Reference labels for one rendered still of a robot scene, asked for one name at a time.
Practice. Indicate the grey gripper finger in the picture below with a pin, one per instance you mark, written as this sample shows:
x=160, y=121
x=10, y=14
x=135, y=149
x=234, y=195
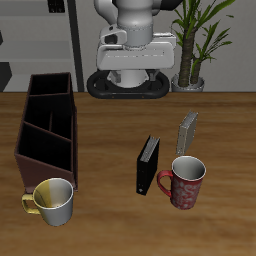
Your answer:
x=152, y=75
x=114, y=76

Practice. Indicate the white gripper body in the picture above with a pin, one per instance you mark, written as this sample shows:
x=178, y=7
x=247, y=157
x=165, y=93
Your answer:
x=136, y=58

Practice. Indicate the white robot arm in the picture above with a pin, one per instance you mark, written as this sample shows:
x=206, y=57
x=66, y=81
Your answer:
x=135, y=20

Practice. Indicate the dark brown desk caddy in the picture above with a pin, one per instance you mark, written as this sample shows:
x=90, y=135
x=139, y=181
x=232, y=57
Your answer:
x=46, y=146

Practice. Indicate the red patterned mug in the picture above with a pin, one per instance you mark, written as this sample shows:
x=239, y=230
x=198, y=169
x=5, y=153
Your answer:
x=185, y=193

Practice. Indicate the yellow and white mug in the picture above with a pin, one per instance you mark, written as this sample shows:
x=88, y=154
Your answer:
x=58, y=208

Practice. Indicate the green pot plant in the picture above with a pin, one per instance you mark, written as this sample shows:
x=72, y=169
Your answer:
x=187, y=50

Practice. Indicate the grey book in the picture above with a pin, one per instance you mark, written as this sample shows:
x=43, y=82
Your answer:
x=186, y=133

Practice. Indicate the grey shelf unit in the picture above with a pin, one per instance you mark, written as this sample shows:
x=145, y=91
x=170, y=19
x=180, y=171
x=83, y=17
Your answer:
x=36, y=36

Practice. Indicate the black book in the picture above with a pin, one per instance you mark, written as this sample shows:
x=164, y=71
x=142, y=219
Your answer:
x=146, y=170

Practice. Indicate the flat black base plate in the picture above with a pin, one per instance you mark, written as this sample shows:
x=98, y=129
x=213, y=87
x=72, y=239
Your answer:
x=96, y=90

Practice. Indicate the dark vertical post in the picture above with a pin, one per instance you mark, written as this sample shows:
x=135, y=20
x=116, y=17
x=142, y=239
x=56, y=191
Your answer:
x=76, y=46

